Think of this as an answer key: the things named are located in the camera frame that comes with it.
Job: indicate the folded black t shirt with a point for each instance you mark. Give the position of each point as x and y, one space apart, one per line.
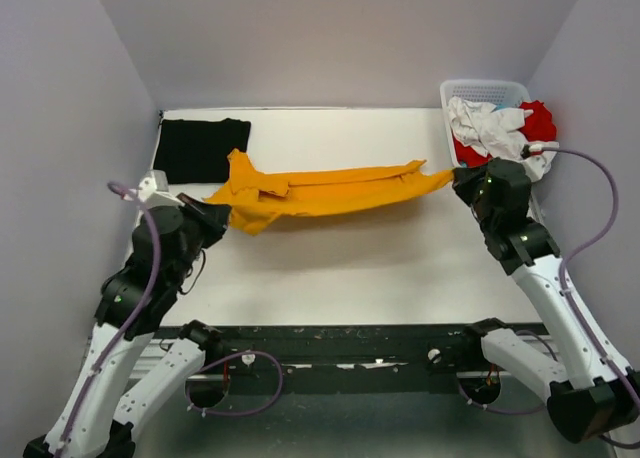
196 152

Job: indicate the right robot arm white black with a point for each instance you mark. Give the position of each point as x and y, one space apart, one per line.
591 389

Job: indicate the aluminium extrusion rail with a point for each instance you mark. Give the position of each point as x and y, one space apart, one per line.
150 368

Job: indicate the yellow t shirt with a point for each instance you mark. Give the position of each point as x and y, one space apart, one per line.
258 199

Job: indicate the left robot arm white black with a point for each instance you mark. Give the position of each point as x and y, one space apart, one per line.
104 417

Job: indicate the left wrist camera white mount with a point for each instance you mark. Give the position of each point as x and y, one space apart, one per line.
153 190

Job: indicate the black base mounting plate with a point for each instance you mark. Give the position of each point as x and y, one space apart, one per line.
265 377

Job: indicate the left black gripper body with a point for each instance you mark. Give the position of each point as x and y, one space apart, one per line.
202 233

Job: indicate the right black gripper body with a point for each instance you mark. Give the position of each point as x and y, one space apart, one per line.
472 195

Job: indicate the white t shirt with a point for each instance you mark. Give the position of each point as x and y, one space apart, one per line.
492 133

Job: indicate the red t shirt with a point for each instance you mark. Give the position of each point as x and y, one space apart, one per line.
537 123

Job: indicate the white plastic laundry basket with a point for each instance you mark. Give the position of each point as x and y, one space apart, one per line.
487 119

